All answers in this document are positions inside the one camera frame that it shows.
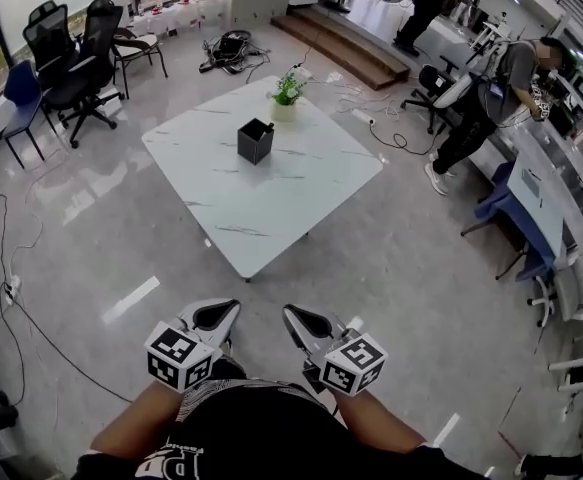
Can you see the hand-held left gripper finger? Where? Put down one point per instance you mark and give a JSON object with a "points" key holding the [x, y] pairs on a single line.
{"points": [[223, 328], [206, 310]]}

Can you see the person's right forearm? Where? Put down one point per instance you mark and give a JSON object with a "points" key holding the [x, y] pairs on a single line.
{"points": [[371, 418]]}

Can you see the white marble table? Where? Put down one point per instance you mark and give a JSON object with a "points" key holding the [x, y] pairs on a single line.
{"points": [[271, 208]]}

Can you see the person's black printed shirt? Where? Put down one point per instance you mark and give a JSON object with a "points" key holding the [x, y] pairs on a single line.
{"points": [[271, 438]]}

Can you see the potted green plant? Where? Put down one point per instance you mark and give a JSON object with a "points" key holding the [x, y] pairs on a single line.
{"points": [[287, 93]]}

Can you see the wooden steps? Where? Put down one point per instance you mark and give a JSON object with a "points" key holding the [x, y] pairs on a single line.
{"points": [[341, 48]]}

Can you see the white rimmed office chair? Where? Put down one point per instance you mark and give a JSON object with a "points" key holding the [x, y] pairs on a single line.
{"points": [[453, 93]]}

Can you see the white workbench shelving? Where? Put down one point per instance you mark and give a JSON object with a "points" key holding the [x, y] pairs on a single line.
{"points": [[561, 148]]}

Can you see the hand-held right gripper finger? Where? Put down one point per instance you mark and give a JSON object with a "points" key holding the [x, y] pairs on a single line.
{"points": [[326, 324], [298, 330]]}

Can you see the black mesh office chair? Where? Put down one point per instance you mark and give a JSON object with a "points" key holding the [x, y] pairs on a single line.
{"points": [[96, 43], [46, 33]]}

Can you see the white metal frame stand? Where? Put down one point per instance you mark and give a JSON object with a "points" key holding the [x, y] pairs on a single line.
{"points": [[571, 365]]}

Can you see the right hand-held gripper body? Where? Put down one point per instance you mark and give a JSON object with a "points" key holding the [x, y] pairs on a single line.
{"points": [[353, 363]]}

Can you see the black swivel office chair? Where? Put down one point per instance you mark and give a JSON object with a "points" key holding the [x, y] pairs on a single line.
{"points": [[428, 85]]}

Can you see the blue chair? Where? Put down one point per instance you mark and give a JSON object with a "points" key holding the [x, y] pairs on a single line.
{"points": [[21, 98]]}

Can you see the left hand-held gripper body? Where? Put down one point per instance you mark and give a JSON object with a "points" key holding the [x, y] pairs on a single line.
{"points": [[178, 355]]}

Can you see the row of clear water jugs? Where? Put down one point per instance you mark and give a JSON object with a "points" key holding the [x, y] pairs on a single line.
{"points": [[181, 13]]}

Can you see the person's left forearm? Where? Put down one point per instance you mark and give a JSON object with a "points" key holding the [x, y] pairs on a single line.
{"points": [[136, 418]]}

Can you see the beige cushioned chair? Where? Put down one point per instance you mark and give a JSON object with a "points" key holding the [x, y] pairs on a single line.
{"points": [[138, 45]]}

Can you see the white power strip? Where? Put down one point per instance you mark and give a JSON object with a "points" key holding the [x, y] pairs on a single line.
{"points": [[303, 72], [363, 116], [13, 288]]}

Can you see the black square pen holder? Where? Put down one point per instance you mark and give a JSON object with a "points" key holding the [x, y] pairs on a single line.
{"points": [[253, 145]]}

